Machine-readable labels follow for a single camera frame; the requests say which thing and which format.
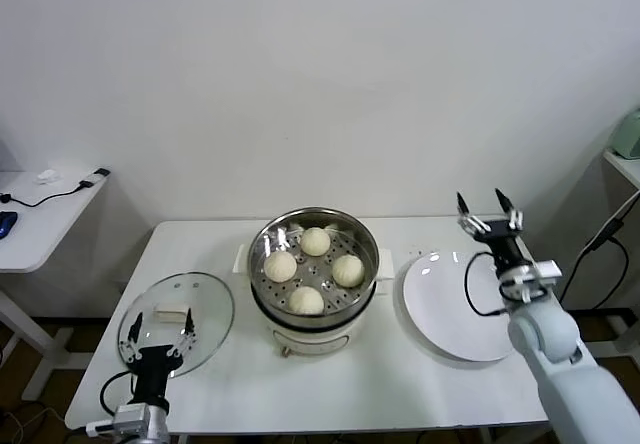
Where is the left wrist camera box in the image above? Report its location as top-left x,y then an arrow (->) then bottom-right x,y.
85,403 -> 151,436

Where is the thin black desk cable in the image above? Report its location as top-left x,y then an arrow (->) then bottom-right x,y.
0,183 -> 84,209

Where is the white round plate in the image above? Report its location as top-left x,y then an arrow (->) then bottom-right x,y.
402,250 -> 521,364

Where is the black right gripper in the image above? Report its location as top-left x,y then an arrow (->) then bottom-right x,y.
455,187 -> 532,273

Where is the stainless steel steamer basket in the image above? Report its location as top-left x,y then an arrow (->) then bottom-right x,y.
233,207 -> 396,329

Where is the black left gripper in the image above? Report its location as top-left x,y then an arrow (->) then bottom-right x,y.
119,307 -> 197,406

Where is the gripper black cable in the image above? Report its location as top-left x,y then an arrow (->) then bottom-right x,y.
99,369 -> 139,415
464,251 -> 509,318

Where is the white electric cooker base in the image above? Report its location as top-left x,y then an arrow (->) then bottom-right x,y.
249,278 -> 394,360

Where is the blue computer mouse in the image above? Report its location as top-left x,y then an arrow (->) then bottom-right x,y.
0,210 -> 20,239

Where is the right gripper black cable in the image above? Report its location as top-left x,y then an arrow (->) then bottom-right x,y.
464,251 -> 509,318

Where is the white side desk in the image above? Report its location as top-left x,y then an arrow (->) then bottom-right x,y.
0,167 -> 114,403

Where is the pale green appliance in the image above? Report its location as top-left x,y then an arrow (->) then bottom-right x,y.
610,108 -> 640,159

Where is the white steamed baozi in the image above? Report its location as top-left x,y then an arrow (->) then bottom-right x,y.
331,255 -> 365,288
263,252 -> 298,284
288,286 -> 326,317
300,227 -> 331,257

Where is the glass pot lid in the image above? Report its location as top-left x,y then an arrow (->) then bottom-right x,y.
117,271 -> 236,378

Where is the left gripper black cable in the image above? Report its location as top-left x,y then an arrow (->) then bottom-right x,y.
99,369 -> 139,415

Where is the black adapter plug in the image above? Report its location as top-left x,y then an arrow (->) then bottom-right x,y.
78,167 -> 111,189

